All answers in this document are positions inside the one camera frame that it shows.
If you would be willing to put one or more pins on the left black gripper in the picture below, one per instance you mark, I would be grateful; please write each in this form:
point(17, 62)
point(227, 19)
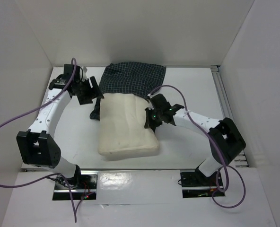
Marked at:
point(93, 92)

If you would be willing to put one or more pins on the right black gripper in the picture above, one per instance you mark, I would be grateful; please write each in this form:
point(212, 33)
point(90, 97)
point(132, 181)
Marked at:
point(152, 117)

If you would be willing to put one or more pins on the cream pillow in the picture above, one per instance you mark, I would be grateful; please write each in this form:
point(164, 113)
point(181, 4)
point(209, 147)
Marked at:
point(121, 129)

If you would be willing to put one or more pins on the dark checked pillowcase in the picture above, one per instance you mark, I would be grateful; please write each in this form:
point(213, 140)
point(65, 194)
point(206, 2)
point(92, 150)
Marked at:
point(131, 77)

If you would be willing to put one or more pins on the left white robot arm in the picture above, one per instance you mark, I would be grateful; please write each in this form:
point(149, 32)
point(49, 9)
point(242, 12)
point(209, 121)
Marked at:
point(37, 145)

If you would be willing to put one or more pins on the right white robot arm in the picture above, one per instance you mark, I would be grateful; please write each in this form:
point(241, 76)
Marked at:
point(226, 142)

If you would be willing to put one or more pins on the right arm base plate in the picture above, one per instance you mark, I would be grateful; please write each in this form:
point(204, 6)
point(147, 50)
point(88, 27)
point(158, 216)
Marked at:
point(196, 186)

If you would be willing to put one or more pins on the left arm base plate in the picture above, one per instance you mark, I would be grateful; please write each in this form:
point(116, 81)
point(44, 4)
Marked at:
point(86, 189)

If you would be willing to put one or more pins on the aluminium rail at right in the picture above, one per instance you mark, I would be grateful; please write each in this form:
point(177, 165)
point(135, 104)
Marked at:
point(241, 160)

